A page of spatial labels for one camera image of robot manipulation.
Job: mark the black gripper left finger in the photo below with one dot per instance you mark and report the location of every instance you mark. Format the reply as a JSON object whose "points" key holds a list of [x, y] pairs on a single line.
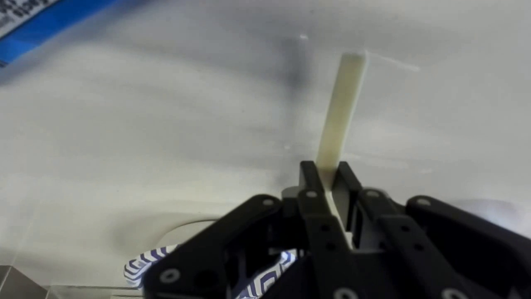
{"points": [[286, 246]]}

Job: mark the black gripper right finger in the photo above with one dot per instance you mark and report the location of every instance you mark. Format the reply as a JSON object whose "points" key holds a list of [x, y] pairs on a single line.
{"points": [[434, 248]]}

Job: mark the cream plastic scoop spoon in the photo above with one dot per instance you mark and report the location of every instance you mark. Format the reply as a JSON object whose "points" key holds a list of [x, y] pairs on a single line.
{"points": [[341, 110]]}

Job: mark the blue snack box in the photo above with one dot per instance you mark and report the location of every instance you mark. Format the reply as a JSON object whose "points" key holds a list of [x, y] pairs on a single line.
{"points": [[27, 23]]}

